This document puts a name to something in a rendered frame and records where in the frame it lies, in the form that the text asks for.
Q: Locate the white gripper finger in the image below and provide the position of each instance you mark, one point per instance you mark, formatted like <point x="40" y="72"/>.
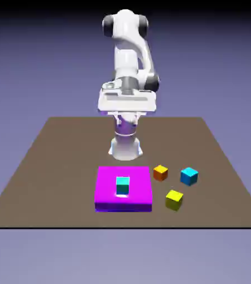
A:
<point x="138" y="119"/>
<point x="117" y="119"/>

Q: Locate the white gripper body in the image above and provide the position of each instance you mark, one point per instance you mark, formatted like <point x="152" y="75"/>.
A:
<point x="126" y="102"/>

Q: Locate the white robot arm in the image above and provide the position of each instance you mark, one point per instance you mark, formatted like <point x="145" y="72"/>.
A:
<point x="125" y="44"/>

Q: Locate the small orange cube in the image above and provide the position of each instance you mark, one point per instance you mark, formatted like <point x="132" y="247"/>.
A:
<point x="160" y="172"/>

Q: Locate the small teal cube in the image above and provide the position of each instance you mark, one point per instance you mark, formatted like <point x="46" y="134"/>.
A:
<point x="122" y="186"/>

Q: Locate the small blue cube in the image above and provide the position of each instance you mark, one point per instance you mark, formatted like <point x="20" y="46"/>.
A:
<point x="189" y="176"/>

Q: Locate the small yellow cube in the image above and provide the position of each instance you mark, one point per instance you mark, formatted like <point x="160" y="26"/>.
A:
<point x="174" y="199"/>

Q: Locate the large magenta box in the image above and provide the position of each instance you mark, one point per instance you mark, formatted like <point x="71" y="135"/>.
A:
<point x="123" y="188"/>

